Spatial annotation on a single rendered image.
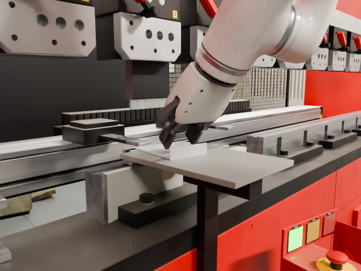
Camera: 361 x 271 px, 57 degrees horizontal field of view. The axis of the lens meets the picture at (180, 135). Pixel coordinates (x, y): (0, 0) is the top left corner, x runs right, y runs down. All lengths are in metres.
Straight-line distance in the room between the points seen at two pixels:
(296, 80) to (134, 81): 3.96
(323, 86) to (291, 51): 2.29
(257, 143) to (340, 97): 1.76
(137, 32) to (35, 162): 0.39
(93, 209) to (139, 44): 0.32
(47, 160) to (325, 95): 2.29
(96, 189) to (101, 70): 0.66
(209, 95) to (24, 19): 0.28
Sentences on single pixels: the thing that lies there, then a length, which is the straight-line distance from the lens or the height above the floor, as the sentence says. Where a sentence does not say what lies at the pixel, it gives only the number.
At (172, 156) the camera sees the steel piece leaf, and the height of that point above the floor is 1.01.
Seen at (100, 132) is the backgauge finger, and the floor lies 1.01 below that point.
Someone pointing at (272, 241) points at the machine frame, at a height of 0.73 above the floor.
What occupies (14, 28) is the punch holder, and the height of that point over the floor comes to 1.21.
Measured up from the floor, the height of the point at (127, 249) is 0.88.
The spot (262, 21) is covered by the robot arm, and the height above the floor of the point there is 1.21.
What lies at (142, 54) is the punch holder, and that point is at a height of 1.19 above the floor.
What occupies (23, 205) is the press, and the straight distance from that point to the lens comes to 3.18.
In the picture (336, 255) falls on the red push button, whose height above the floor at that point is 0.81.
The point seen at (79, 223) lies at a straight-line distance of 0.67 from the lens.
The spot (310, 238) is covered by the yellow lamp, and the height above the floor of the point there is 0.80.
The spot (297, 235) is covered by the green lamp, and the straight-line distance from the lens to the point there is 0.77.
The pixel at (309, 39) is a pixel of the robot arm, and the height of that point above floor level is 1.19.
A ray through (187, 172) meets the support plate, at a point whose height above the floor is 1.00.
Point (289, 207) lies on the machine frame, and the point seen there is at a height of 0.80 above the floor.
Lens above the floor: 1.14
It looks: 9 degrees down
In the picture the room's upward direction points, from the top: straight up
